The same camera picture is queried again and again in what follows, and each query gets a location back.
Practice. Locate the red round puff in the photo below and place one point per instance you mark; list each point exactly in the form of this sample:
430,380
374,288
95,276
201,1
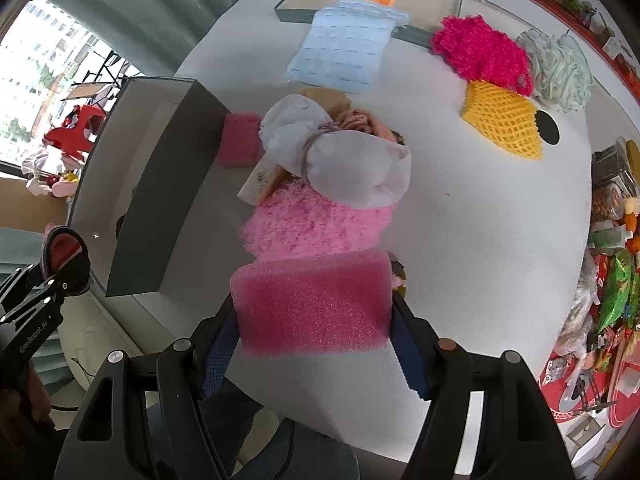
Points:
62,252

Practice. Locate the plush toys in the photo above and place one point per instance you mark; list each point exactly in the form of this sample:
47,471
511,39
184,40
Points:
50,180

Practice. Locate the black folding rack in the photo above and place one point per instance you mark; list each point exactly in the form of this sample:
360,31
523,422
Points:
102,72

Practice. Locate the white cloth bundle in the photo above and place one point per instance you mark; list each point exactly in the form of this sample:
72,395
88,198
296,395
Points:
350,170

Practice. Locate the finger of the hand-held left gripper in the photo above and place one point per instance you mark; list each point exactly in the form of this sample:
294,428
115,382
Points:
37,297

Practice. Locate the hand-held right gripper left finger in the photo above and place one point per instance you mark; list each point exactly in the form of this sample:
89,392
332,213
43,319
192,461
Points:
220,355

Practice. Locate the grey box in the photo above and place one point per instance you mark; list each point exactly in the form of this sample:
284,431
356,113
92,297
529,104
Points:
165,185

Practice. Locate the green snack packet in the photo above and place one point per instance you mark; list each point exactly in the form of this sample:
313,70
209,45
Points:
617,285

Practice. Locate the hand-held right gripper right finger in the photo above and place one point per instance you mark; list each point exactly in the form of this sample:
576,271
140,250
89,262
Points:
407,355

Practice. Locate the clear jar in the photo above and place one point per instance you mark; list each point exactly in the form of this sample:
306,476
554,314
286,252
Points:
607,205

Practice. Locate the pale green fluffy cloth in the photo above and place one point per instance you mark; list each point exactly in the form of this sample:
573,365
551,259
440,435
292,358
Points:
560,70

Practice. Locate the beige wooden block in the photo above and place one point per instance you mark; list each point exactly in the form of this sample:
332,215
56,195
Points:
257,182

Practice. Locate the yellow foam net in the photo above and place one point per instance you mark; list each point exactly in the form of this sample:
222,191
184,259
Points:
500,115

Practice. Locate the small pink sponge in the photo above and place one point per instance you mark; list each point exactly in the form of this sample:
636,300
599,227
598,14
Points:
240,140

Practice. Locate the cardboard box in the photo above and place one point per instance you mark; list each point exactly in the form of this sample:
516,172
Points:
25,205

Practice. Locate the large pink sponge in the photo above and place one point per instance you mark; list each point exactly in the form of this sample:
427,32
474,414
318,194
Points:
310,305

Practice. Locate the red toy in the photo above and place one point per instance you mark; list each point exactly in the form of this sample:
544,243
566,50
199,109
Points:
75,130

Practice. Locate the salmon knit item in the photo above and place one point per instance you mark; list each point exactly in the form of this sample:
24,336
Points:
357,119

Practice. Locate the black round disc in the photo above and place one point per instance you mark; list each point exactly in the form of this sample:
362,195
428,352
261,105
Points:
547,127

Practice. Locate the light blue quilted pad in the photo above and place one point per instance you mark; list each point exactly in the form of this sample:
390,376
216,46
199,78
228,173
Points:
340,45

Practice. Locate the light pink fluffy cloth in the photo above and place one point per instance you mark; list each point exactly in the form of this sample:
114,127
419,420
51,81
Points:
300,230

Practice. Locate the magenta fluffy cloth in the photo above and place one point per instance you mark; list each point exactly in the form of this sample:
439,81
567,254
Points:
475,50

